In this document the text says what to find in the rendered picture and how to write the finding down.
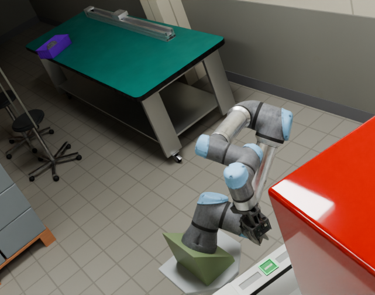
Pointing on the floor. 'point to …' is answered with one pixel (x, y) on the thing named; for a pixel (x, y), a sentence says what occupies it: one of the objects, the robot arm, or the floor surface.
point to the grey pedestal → (228, 242)
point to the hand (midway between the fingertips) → (257, 240)
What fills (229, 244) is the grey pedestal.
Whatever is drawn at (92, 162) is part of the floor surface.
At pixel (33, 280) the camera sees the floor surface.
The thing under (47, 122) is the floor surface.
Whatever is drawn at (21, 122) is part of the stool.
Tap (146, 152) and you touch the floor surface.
